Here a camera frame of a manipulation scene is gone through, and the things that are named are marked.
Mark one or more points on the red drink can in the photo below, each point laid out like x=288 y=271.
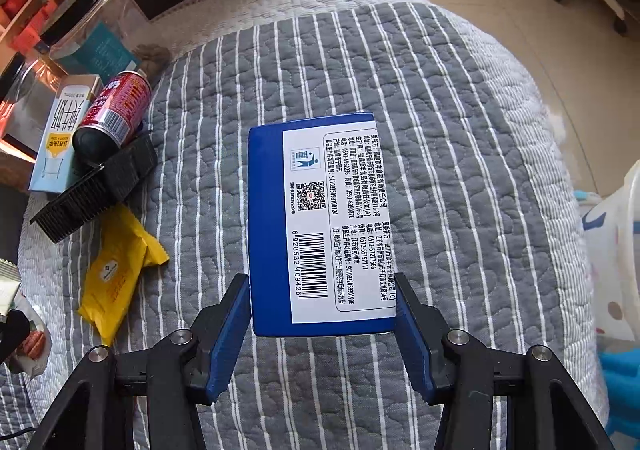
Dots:
x=117 y=105

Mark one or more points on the blue plastic stool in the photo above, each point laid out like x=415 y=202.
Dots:
x=622 y=380

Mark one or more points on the grey striped quilt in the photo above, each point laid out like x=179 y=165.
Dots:
x=475 y=155

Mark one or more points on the black ribbed plastic tray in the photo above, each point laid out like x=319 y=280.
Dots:
x=100 y=185

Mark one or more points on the light blue milk carton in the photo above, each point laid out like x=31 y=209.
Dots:
x=57 y=140

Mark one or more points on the clear packet with pink cookies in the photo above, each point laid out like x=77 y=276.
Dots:
x=35 y=345

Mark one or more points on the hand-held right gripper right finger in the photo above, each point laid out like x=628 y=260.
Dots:
x=415 y=345

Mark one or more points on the clear plastic jar black lid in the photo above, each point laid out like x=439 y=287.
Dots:
x=100 y=15
x=30 y=105

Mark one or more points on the yellow snack packet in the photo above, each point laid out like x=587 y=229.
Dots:
x=115 y=275

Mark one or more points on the blue box with white label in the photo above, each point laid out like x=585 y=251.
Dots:
x=270 y=230

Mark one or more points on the white plastic bin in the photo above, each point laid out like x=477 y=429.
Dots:
x=615 y=240

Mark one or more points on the green white snack packet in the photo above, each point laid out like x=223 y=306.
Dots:
x=9 y=280

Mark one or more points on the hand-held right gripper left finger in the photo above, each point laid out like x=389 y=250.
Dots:
x=227 y=335

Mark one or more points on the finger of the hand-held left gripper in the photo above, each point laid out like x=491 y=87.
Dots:
x=12 y=335

